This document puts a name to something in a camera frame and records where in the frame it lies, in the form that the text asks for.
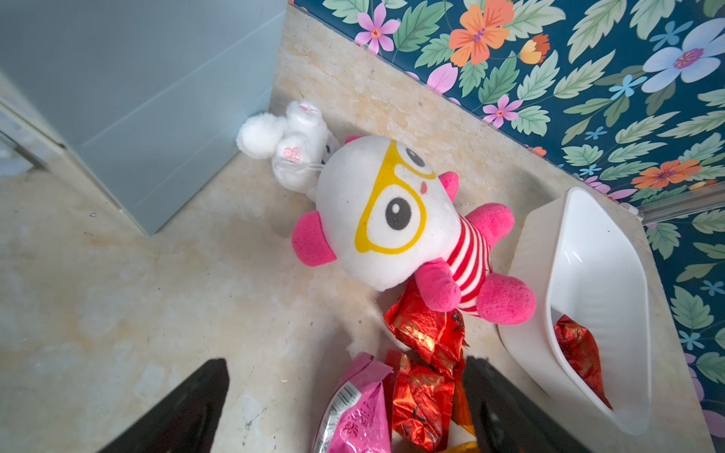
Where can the red tea bag bottom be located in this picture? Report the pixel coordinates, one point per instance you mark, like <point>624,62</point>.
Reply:
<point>582,353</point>

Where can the small white plush bunny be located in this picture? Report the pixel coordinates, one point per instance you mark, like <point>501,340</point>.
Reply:
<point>298,145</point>

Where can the pink tea bag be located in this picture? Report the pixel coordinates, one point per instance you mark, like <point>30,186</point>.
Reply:
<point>355,419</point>

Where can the yellow tea bag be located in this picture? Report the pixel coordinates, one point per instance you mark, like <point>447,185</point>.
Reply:
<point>469,447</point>

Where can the red tea bag top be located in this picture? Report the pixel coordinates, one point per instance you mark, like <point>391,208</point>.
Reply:
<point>420,402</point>
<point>437,338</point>

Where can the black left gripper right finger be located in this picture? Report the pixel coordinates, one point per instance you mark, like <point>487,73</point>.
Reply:
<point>505,420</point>

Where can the white plastic storage box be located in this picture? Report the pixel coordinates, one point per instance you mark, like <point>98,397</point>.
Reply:
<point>580,263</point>

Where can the orange tea bag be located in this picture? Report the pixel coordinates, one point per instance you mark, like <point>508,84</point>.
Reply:
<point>460,413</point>

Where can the white pink plush doll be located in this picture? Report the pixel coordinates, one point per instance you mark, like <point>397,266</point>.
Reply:
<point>386,217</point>

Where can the red tea bag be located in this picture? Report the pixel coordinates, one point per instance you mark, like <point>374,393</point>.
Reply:
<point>420,402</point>
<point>582,353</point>
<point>437,338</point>

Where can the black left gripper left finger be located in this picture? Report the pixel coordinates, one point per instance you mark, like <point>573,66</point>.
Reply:
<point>184,421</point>

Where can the light blue mini cabinet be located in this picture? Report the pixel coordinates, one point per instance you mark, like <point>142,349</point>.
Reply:
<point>143,98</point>

